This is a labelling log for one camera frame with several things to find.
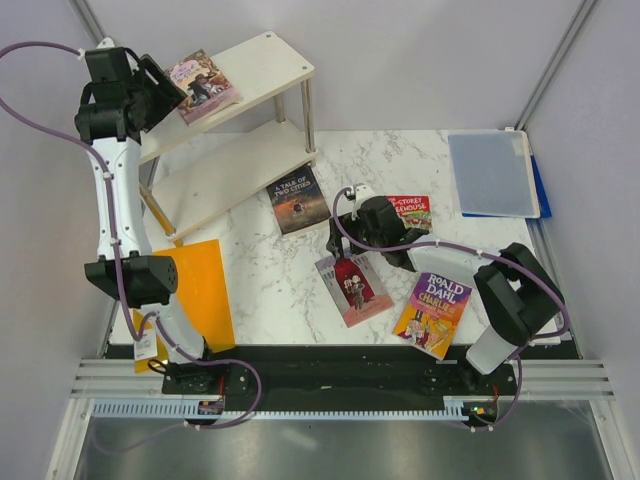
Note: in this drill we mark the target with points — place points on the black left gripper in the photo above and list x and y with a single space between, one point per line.
168 93

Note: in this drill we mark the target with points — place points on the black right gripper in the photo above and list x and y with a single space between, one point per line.
347 224

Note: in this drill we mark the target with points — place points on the purple castle cover book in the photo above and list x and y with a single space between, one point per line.
355 287

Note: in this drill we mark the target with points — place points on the Taming of the Shrew book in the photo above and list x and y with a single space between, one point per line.
206 87

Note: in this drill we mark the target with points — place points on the dark Tale of Two Cities book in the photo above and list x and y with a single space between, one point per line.
298 202

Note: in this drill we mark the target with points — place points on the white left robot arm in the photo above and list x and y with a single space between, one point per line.
126 268

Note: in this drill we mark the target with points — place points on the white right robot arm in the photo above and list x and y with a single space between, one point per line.
520 299

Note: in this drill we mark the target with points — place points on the red 13-Storey Treehouse book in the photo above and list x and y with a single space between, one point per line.
413 210

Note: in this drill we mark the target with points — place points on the white two-tier shelf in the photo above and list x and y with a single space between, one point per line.
231 155

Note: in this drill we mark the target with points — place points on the Roald Dahl Charlie book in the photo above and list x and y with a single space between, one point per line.
432 314

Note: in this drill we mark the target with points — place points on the orange plastic file folder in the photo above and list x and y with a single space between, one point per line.
202 293

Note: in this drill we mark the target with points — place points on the translucent blue file folder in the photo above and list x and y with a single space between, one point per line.
494 173

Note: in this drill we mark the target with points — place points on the blue file folder underneath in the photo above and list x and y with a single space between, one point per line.
544 205

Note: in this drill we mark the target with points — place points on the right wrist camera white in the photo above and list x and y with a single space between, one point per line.
357 195

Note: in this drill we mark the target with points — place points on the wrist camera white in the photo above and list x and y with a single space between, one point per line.
107 43
357 195

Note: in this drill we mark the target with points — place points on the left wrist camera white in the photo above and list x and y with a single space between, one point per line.
107 43

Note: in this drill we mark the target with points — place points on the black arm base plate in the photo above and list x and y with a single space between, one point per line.
349 399

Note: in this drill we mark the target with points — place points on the aluminium frame rail front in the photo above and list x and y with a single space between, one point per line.
534 379

